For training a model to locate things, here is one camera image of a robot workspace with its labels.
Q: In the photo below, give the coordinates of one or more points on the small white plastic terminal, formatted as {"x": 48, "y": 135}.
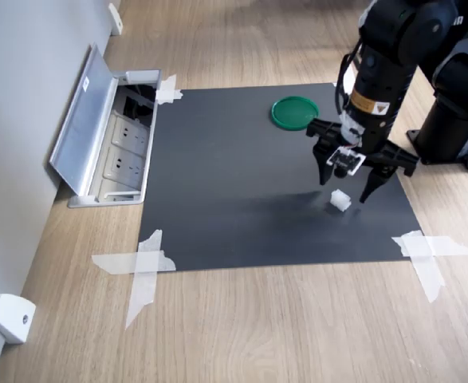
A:
{"x": 340, "y": 200}

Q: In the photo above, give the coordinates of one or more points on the round green lid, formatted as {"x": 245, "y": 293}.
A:
{"x": 293, "y": 113}

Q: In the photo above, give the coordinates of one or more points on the dark grey mat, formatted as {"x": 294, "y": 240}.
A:
{"x": 237, "y": 179}

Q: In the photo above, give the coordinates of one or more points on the white tape strip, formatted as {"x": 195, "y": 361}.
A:
{"x": 169, "y": 97}
{"x": 142, "y": 287}
{"x": 168, "y": 81}
{"x": 114, "y": 263}
{"x": 449, "y": 245}
{"x": 429, "y": 279}

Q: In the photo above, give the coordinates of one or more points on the white power socket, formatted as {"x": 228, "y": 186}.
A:
{"x": 123, "y": 163}
{"x": 130, "y": 131}

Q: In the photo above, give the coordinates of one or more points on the silver table socket box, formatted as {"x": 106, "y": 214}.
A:
{"x": 82, "y": 131}

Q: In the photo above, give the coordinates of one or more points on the grey partition panel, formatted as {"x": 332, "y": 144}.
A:
{"x": 14, "y": 119}

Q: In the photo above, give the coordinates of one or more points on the white camera box with board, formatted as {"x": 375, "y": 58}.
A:
{"x": 347, "y": 159}

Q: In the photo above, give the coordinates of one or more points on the white corner bracket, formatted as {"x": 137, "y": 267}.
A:
{"x": 116, "y": 20}
{"x": 12, "y": 319}

